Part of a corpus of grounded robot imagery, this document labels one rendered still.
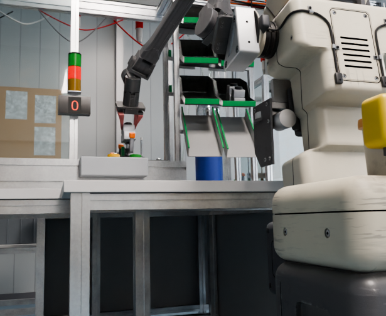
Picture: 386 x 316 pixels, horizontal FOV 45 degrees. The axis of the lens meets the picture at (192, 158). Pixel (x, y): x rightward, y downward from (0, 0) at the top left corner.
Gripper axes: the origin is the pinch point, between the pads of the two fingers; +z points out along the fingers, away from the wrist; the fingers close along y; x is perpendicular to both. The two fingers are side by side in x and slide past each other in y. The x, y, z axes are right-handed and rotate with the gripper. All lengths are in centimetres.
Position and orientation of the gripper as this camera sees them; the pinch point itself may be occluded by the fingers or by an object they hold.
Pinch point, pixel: (128, 127)
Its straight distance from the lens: 176.6
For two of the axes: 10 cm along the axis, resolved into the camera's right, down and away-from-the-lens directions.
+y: -9.5, -0.1, -3.2
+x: 2.8, 4.4, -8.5
